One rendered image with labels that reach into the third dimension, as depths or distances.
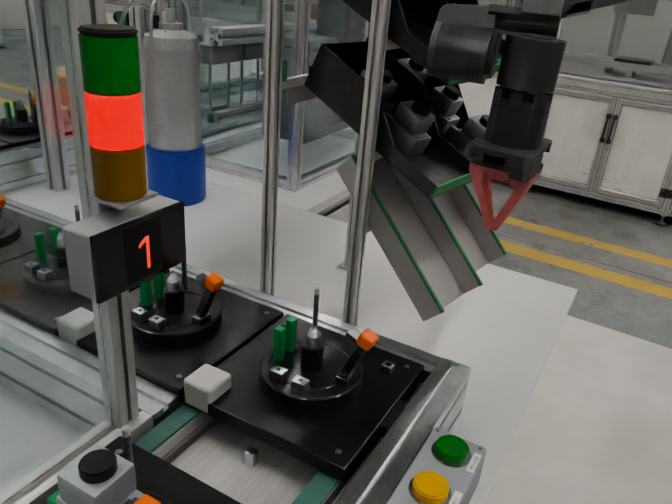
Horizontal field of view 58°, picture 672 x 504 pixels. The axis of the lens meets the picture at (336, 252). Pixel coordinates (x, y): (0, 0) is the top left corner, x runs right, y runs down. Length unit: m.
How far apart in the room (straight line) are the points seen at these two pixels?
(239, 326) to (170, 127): 0.80
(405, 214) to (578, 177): 3.84
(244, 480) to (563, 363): 0.65
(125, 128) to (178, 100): 1.02
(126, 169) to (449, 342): 0.74
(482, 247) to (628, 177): 3.63
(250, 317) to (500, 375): 0.45
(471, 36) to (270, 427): 0.49
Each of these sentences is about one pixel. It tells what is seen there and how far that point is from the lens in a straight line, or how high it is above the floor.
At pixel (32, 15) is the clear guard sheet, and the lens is 0.59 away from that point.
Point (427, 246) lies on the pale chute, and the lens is 1.03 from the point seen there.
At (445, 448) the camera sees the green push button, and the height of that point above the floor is 0.97.
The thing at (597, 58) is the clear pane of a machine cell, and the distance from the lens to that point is 4.68.
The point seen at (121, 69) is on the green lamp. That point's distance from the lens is 0.58.
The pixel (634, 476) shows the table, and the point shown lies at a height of 0.86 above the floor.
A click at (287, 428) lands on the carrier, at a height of 0.97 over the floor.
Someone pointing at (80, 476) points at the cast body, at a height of 1.09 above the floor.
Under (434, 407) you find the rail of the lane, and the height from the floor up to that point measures 0.96.
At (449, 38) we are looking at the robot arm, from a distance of 0.63.
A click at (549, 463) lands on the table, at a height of 0.86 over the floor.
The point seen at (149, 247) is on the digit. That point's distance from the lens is 0.64.
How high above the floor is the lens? 1.48
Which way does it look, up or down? 25 degrees down
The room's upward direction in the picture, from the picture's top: 5 degrees clockwise
